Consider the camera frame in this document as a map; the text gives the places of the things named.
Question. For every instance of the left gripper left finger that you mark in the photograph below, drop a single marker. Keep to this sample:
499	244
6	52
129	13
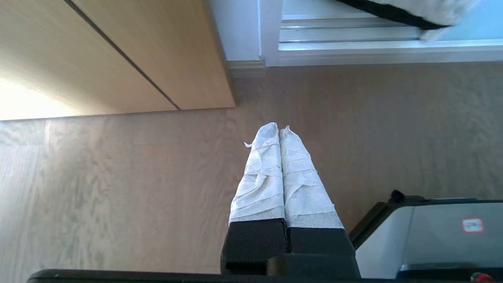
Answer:
260	188

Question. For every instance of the white cloth with black trim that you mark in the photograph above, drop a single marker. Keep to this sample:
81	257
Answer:
416	11

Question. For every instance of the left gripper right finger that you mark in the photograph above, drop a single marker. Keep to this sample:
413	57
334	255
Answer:
304	196

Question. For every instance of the white window frame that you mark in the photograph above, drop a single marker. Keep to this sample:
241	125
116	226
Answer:
373	43

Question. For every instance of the wooden wardrobe sliding door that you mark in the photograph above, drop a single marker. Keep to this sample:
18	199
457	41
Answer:
169	51
59	59

